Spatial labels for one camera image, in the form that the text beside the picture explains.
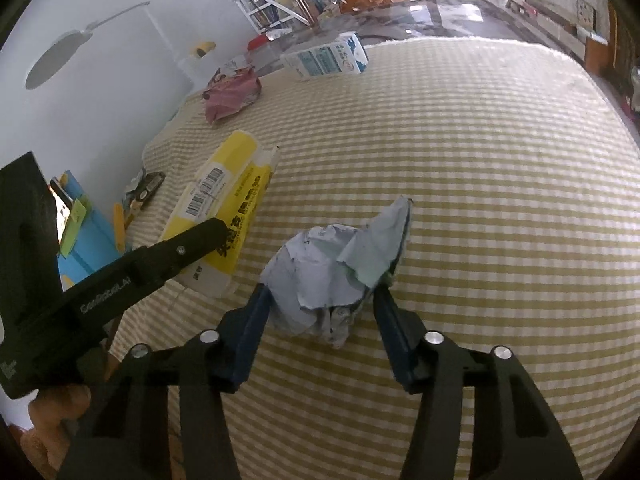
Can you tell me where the grey paper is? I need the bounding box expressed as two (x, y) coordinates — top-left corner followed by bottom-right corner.
(259, 196), (415, 350)

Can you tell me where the yellow plastic strip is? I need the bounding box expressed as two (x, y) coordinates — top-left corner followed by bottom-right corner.
(112, 202), (128, 253)

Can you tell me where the blue plastic bin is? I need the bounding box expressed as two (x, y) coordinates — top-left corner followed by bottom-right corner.
(47, 170), (126, 291)

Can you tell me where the white desk lamp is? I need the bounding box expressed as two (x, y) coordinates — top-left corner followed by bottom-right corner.
(25, 1), (196, 93)

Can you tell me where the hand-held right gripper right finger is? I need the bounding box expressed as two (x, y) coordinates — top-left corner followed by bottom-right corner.
(372, 285), (583, 480)

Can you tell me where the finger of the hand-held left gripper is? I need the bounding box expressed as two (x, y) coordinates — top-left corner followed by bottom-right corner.
(122, 216), (231, 292)

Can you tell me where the person's left hand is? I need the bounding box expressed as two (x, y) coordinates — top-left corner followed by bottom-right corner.
(20, 382), (93, 478)

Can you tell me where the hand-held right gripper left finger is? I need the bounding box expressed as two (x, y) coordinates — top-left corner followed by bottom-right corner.
(57, 282), (275, 480)

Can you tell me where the pink plastic bag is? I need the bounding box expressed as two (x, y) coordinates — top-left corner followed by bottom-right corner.
(202, 62), (263, 123)

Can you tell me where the white metal rack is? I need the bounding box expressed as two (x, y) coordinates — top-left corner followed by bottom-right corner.
(232, 0), (311, 36)

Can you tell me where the yellow and white carton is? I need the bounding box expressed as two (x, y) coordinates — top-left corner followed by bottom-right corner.
(159, 130), (281, 298)

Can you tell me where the yellow checked tablecloth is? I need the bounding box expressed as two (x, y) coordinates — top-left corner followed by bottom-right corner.
(107, 37), (640, 480)

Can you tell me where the blue and white milk carton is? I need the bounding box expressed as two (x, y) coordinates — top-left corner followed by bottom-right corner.
(280, 31), (370, 81)

